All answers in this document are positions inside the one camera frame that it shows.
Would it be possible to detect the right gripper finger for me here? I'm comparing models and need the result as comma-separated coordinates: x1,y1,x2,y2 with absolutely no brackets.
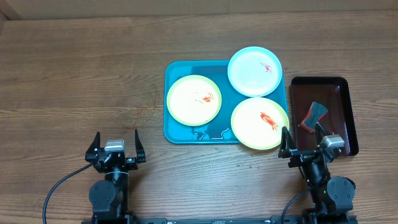
315,122,330,142
278,126,297,157

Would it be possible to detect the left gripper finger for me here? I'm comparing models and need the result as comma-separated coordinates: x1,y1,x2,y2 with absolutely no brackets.
86,132,101,154
134,130,145,157

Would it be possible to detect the red and green sponge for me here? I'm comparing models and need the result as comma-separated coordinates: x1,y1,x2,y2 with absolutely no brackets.
300,101,328,133

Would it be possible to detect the yellow plate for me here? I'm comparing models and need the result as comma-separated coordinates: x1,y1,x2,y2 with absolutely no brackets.
166,75,222,126
231,97,290,150

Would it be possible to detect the light blue plate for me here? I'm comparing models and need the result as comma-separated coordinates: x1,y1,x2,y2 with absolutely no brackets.
228,46,283,97

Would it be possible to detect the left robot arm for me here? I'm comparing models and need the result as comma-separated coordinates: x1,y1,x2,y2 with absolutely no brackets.
85,131,146,224

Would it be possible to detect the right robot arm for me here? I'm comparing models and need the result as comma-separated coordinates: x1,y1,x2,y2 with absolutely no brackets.
275,123,358,223

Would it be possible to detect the teal plastic tray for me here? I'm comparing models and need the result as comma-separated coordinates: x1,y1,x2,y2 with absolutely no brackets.
164,60,289,144

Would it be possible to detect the dark brown rectangular tray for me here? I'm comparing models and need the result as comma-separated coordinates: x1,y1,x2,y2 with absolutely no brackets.
290,77,359,156

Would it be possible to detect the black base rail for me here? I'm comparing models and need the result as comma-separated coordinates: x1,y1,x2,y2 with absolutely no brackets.
81,214,358,224

